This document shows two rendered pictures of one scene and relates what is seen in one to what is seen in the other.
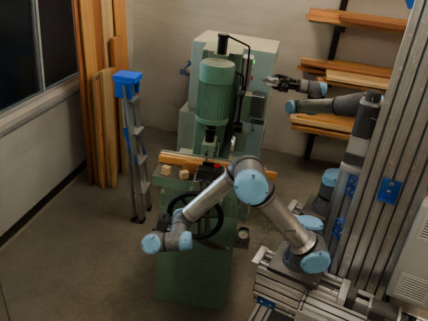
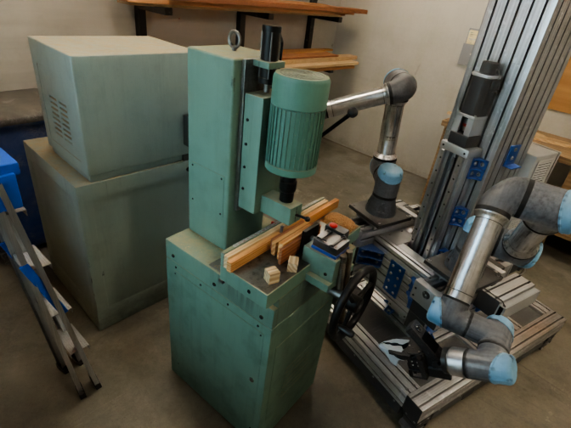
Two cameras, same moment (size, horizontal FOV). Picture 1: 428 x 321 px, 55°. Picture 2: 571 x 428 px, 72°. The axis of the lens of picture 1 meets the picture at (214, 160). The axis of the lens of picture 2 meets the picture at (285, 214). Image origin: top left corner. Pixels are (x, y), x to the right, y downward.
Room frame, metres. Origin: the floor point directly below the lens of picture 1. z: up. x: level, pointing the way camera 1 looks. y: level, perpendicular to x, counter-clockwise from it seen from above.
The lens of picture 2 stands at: (1.41, 1.10, 1.73)
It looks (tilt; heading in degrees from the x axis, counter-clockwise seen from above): 30 degrees down; 301
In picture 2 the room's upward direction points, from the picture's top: 8 degrees clockwise
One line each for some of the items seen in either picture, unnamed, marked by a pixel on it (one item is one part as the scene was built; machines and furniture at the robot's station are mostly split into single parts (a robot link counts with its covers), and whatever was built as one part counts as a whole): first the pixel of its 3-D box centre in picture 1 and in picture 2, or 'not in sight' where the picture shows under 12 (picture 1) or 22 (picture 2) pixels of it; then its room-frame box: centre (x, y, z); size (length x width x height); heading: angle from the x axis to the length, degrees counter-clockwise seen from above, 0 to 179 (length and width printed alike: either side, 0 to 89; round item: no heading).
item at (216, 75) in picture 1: (214, 92); (296, 124); (2.04, 0.04, 1.35); 0.18 x 0.18 x 0.31
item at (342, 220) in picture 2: not in sight; (339, 219); (1.94, -0.23, 0.92); 0.14 x 0.09 x 0.04; 176
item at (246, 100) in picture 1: (243, 105); not in sight; (2.25, -0.13, 1.23); 0.09 x 0.08 x 0.15; 176
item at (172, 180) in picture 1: (208, 183); (307, 256); (1.94, 0.01, 0.87); 0.61 x 0.30 x 0.06; 86
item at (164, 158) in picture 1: (216, 167); (291, 229); (2.04, -0.02, 0.92); 0.67 x 0.02 x 0.04; 86
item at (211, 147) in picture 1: (209, 146); (280, 208); (2.06, 0.03, 1.03); 0.14 x 0.07 x 0.09; 176
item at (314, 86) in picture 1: (316, 88); not in sight; (2.30, -0.53, 1.36); 0.11 x 0.08 x 0.09; 86
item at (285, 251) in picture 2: (204, 171); (300, 243); (1.96, 0.04, 0.93); 0.24 x 0.01 x 0.06; 86
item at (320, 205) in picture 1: (327, 201); (382, 201); (1.90, -0.63, 0.87); 0.15 x 0.15 x 0.10
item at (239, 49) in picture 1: (216, 107); (228, 151); (2.34, 0.02, 1.16); 0.22 x 0.22 x 0.72; 86
